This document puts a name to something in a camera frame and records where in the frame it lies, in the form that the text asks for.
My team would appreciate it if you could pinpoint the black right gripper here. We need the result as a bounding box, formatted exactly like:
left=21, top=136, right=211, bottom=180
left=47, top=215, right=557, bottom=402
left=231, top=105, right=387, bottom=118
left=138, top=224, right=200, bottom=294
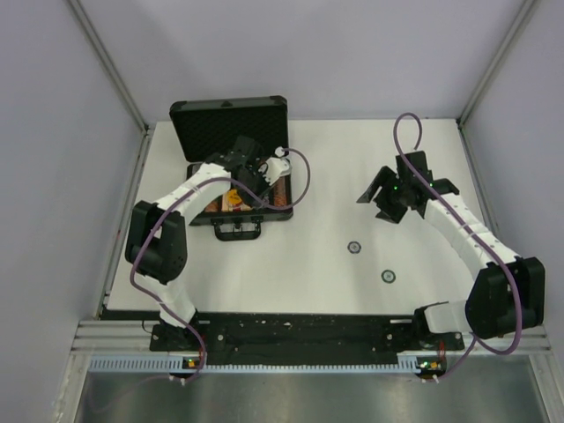
left=358, top=167, right=410, bottom=224

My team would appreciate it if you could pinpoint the orange big blind button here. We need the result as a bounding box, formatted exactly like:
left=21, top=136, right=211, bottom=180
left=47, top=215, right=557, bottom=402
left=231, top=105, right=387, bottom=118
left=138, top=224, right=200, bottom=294
left=226, top=189, right=242, bottom=204

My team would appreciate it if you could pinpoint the red playing card deck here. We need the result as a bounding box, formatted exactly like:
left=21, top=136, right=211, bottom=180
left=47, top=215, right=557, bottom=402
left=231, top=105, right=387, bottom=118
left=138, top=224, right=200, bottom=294
left=221, top=189, right=252, bottom=212

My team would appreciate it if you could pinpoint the black poker set case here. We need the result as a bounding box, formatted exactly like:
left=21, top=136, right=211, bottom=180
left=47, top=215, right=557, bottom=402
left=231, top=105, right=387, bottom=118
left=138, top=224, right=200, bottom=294
left=169, top=95, right=293, bottom=241

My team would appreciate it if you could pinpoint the poker chip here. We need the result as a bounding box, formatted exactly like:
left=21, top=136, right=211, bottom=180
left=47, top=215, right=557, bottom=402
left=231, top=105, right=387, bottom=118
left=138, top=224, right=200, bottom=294
left=381, top=269, right=397, bottom=284
left=347, top=241, right=362, bottom=255

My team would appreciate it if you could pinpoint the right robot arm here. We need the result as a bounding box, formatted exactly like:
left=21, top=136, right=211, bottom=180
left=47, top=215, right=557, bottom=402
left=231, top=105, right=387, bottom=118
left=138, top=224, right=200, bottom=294
left=358, top=152, right=545, bottom=349

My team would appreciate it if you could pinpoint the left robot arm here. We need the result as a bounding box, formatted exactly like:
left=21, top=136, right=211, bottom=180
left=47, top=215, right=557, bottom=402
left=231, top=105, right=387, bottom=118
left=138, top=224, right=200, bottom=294
left=124, top=136, right=268, bottom=350

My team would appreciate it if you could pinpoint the orange black lower chip stack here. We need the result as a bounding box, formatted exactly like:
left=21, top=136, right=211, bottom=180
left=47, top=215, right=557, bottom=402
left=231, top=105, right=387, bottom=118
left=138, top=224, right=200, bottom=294
left=270, top=177, right=290, bottom=211

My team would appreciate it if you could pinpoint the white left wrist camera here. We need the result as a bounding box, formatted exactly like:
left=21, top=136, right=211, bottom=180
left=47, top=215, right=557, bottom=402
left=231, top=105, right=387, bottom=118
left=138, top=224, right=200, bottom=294
left=263, top=146, right=292, bottom=186

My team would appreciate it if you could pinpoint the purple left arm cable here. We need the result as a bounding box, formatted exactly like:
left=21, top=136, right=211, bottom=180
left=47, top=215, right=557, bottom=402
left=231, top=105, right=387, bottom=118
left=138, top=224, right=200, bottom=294
left=129, top=147, right=313, bottom=383

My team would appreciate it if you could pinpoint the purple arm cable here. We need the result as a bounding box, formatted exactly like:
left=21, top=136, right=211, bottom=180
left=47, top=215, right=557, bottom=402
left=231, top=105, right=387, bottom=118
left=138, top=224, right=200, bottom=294
left=392, top=113, right=525, bottom=383
left=129, top=147, right=313, bottom=383

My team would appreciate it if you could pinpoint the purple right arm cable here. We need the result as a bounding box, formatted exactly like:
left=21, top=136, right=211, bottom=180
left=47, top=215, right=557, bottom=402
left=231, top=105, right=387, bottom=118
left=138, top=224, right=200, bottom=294
left=392, top=113, right=525, bottom=383

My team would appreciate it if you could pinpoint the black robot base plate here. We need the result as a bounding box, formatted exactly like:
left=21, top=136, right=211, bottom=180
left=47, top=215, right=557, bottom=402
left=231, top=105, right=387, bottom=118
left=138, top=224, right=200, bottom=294
left=150, top=312, right=464, bottom=365

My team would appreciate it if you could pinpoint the grey slotted cable duct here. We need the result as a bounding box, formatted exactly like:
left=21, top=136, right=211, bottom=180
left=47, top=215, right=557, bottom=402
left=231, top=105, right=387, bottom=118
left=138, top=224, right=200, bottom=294
left=88, top=355, right=443, bottom=376

